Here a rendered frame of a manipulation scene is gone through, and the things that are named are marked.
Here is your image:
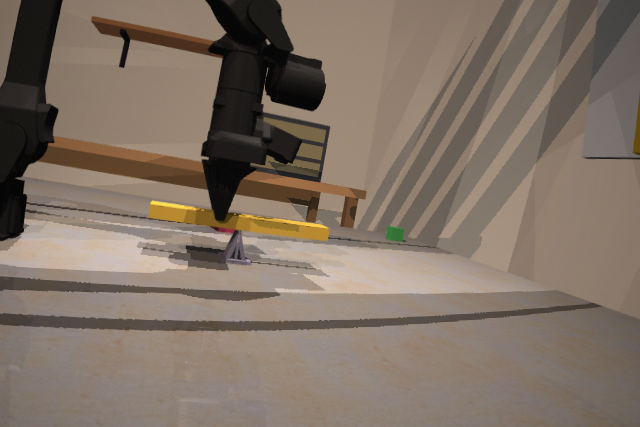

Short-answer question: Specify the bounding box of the yellow rectangular bar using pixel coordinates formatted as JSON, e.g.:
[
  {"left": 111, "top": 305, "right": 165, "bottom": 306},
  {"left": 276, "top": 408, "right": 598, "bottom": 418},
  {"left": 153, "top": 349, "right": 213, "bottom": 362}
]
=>
[{"left": 148, "top": 201, "right": 330, "bottom": 241}]

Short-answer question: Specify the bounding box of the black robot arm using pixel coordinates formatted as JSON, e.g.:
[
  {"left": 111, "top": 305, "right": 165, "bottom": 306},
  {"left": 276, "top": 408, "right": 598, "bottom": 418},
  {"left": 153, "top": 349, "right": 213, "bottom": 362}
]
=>
[{"left": 0, "top": 0, "right": 326, "bottom": 241}]

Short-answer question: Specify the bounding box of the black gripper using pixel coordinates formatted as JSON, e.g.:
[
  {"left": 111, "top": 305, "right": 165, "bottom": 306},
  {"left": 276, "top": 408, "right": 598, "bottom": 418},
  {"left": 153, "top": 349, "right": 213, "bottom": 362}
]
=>
[{"left": 200, "top": 88, "right": 268, "bottom": 222}]

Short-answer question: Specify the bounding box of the red block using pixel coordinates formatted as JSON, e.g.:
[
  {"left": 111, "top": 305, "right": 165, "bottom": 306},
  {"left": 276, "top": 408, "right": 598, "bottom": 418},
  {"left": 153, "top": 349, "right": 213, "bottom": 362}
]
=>
[{"left": 211, "top": 226, "right": 235, "bottom": 233}]

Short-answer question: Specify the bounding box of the small green block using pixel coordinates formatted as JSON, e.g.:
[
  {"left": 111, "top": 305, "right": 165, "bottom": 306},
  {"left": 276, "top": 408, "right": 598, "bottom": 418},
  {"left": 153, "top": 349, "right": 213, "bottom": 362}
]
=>
[{"left": 385, "top": 226, "right": 404, "bottom": 241}]

